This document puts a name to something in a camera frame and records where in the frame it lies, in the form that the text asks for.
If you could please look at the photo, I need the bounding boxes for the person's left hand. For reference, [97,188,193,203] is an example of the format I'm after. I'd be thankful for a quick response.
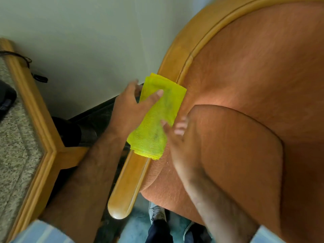
[108,79,164,140]

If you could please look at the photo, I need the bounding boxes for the black round container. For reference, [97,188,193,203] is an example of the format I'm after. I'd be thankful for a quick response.
[52,116,98,147]

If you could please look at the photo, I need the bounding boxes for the grey sneaker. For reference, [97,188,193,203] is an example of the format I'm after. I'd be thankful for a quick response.
[183,221,196,241]
[148,201,168,225]

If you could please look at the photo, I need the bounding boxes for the black device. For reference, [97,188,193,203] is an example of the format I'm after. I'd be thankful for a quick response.
[0,79,18,122]

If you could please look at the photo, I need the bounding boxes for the granite-topped wooden side table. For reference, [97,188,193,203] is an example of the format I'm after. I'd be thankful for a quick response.
[0,38,89,243]

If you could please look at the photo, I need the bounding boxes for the black cable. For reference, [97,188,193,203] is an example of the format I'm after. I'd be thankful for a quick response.
[0,51,49,83]

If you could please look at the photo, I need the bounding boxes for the person's right hand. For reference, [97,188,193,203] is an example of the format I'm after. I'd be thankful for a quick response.
[160,116,204,179]

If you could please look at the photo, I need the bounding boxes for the yellow microfibre cleaning cloth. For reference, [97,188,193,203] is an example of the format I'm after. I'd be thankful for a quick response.
[126,72,187,160]

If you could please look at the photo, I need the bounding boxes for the person's right forearm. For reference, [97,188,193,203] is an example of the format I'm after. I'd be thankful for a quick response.
[175,166,260,243]

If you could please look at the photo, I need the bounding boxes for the person's left forearm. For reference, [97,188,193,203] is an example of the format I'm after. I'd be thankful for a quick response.
[40,129,127,243]

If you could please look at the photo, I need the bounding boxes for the orange upholstered wooden armchair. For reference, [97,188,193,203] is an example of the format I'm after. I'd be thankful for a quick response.
[107,0,324,243]

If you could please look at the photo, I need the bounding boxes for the dark navy trousers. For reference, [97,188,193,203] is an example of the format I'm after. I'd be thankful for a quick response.
[145,220,212,243]

